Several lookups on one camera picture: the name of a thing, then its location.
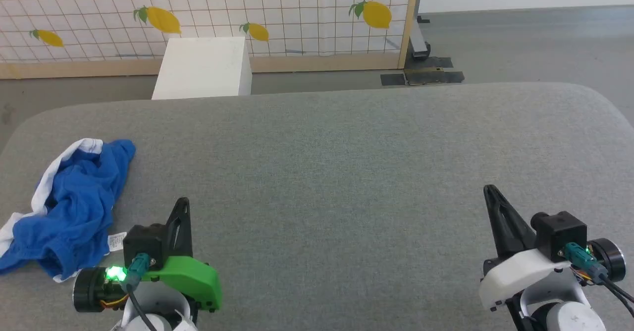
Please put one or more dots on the black tape floor plate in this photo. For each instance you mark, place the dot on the black tape floor plate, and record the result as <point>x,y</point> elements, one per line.
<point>426,76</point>

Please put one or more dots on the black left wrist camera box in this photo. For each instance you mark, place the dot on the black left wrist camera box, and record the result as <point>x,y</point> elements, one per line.
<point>143,244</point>

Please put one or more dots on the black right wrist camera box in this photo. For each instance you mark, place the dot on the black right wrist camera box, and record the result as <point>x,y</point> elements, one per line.
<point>559,234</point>

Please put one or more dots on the grey metal stand post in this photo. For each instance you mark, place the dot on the grey metal stand post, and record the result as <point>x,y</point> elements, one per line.
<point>420,38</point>

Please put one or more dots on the white rectangular box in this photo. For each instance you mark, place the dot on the white rectangular box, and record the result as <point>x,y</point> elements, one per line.
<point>203,68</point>

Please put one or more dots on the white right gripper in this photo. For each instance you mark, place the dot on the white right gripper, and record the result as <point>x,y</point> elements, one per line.
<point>520,271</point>

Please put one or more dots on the grey fabric sofa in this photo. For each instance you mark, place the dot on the grey fabric sofa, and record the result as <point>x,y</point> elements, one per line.
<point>346,172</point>

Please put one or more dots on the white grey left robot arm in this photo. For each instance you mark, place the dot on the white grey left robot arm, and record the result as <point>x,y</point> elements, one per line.
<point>158,306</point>

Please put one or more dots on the blue garment with white band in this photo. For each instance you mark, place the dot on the blue garment with white band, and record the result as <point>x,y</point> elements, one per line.
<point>74,207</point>

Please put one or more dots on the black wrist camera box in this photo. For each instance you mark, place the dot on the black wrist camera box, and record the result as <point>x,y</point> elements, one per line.
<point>143,244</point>
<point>559,234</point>

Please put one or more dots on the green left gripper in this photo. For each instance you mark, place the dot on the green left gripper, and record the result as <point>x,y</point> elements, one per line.
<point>190,276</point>

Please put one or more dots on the lemon-patterned partition panel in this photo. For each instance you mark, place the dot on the lemon-patterned partition panel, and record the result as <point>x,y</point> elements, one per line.
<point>297,4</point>

